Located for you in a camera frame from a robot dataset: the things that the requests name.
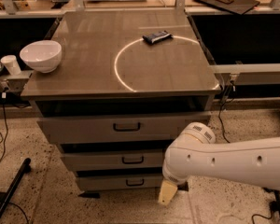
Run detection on dark snack bar wrapper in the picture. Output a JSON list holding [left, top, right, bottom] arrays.
[[142, 31, 173, 45]]

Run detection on white ceramic bowl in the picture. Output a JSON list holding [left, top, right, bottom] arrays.
[[20, 40, 63, 73]]

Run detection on grey drawer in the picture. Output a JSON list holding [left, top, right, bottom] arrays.
[[76, 174, 162, 191], [37, 111, 210, 144], [61, 149, 163, 171]]

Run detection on white paper cup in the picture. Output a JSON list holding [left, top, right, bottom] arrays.
[[0, 55, 21, 75]]

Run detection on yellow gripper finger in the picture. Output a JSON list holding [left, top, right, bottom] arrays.
[[158, 180, 177, 205]]

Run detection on grey clamp bracket left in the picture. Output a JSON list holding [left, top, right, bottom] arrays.
[[0, 70, 33, 92]]

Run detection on black cable with adapter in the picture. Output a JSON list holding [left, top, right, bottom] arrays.
[[217, 77, 275, 193]]

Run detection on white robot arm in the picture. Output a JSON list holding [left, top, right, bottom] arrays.
[[159, 122, 280, 205]]

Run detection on black flat board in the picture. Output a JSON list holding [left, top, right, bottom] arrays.
[[193, 0, 259, 15]]

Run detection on grey drawer cabinet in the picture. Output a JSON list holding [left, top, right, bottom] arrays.
[[21, 9, 221, 179]]

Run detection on black cable left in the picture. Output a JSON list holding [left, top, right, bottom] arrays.
[[0, 91, 9, 172]]

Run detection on grey top drawer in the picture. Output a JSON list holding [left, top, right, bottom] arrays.
[[37, 111, 210, 144]]

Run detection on black metal stand leg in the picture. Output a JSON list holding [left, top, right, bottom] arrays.
[[0, 158, 31, 219]]

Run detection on grey bottom drawer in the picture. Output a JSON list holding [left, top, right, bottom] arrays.
[[76, 174, 162, 191]]

